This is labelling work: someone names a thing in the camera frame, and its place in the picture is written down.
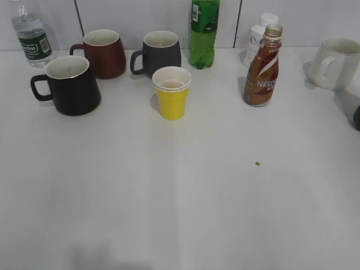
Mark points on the dark red ceramic mug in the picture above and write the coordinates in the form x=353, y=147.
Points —
x=104, y=50

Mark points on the grey ceramic mug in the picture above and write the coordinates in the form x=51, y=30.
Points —
x=160, y=49

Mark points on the white ceramic mug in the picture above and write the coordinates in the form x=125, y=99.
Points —
x=335, y=64

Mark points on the brown coffee drink bottle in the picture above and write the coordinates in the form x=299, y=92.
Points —
x=263, y=71

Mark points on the clear water bottle green label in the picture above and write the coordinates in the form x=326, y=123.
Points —
x=30, y=31

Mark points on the white plastic bottle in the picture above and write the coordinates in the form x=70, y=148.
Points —
x=256, y=35

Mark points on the yellow paper cup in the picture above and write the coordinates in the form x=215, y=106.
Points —
x=172, y=86

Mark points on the black ceramic mug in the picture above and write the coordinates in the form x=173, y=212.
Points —
x=73, y=88

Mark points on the green soda bottle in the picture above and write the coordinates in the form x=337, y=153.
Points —
x=204, y=25

